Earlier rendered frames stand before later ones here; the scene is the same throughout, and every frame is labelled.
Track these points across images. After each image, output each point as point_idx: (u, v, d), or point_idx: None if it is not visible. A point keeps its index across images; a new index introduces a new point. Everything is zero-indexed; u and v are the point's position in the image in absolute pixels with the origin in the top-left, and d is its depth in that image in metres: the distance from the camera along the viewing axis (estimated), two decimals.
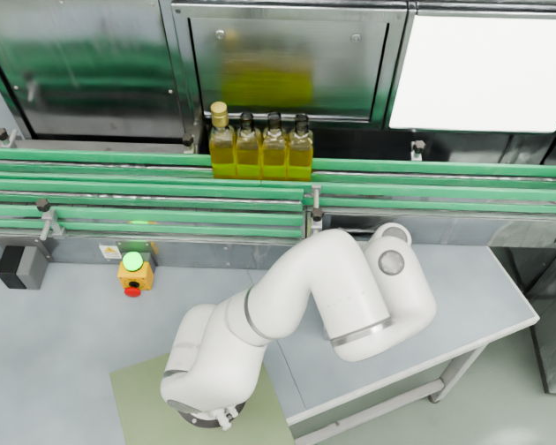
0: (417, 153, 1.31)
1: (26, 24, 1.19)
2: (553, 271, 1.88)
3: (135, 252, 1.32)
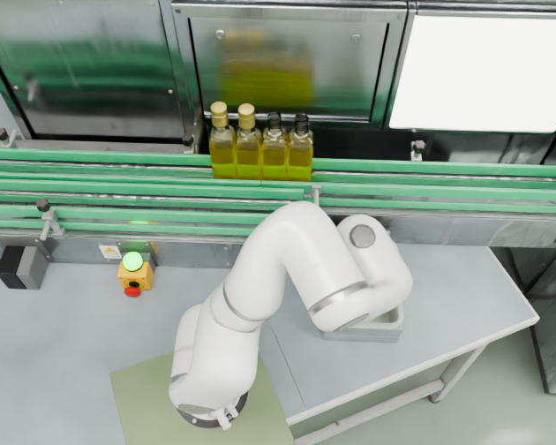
0: (417, 153, 1.31)
1: (26, 24, 1.19)
2: (553, 271, 1.88)
3: (135, 252, 1.32)
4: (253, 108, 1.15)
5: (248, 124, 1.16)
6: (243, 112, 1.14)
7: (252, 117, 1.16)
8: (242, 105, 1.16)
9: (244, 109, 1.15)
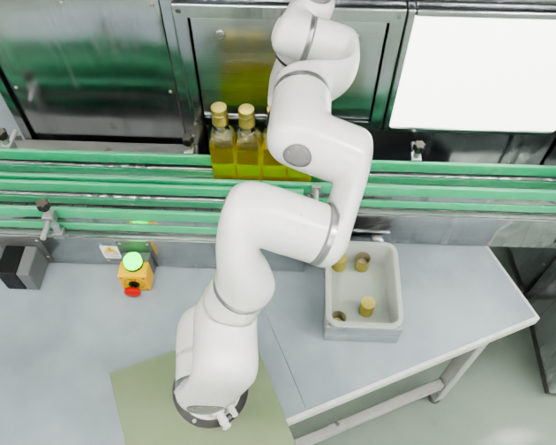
0: (417, 153, 1.31)
1: (26, 24, 1.19)
2: (553, 271, 1.88)
3: (135, 252, 1.32)
4: (253, 108, 1.15)
5: (248, 124, 1.16)
6: (243, 112, 1.14)
7: (252, 117, 1.16)
8: (242, 105, 1.16)
9: (244, 109, 1.15)
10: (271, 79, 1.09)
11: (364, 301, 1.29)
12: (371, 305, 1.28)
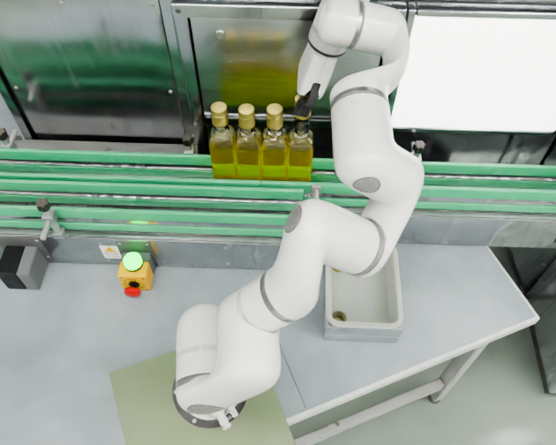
0: (417, 153, 1.31)
1: (26, 24, 1.19)
2: (553, 271, 1.88)
3: (135, 252, 1.32)
4: (253, 108, 1.15)
5: (248, 124, 1.16)
6: (243, 112, 1.14)
7: (252, 117, 1.16)
8: (242, 105, 1.16)
9: (244, 109, 1.15)
10: (301, 66, 1.06)
11: None
12: (307, 96, 1.12)
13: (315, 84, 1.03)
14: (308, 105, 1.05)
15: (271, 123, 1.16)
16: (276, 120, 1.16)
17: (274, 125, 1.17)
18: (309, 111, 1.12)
